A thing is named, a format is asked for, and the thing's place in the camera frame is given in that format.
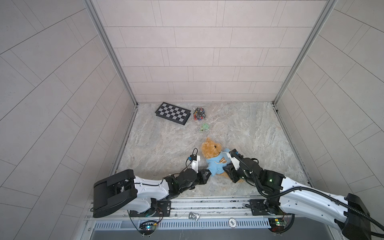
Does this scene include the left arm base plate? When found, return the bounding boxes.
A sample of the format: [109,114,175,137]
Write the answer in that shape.
[129,201,172,218]

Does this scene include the small green pieces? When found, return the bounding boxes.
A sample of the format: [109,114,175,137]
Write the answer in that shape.
[200,123,210,132]

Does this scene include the circuit board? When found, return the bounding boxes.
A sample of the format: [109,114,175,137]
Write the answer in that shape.
[268,218,286,232]
[139,220,158,231]

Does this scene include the left camera black cable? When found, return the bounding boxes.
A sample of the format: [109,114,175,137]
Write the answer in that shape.
[134,147,199,187]

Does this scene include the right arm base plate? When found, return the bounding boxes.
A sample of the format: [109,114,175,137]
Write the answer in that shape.
[245,199,287,216]

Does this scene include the silver metal clip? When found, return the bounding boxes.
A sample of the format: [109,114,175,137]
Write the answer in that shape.
[189,212,201,222]

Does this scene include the right circuit board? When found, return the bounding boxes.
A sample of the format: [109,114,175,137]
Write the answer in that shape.
[268,218,286,232]

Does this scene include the aluminium mounting rail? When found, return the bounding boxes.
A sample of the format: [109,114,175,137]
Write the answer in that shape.
[86,196,286,220]

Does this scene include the left circuit board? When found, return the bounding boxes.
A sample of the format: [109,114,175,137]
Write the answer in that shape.
[139,220,158,231]

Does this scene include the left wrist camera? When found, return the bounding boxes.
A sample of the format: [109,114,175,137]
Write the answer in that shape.
[188,154,201,173]

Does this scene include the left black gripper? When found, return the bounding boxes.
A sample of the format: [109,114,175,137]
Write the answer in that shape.
[177,170,213,194]

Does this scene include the bag of colourful pieces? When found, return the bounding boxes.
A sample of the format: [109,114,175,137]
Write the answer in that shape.
[193,107,206,121]

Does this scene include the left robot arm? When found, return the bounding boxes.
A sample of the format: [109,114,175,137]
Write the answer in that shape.
[93,169,212,218]

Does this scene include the brown teddy bear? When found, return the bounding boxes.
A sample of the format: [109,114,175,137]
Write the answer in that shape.
[202,138,244,183]

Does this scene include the black corrugated cable conduit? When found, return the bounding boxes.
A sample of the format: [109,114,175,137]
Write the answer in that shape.
[230,149,384,238]

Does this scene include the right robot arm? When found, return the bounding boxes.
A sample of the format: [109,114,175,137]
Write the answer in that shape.
[224,158,373,240]

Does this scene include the black white chessboard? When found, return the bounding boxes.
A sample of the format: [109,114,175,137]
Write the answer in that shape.
[155,102,191,126]

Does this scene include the light blue bear hoodie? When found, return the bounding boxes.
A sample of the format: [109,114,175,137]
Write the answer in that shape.
[206,149,232,176]

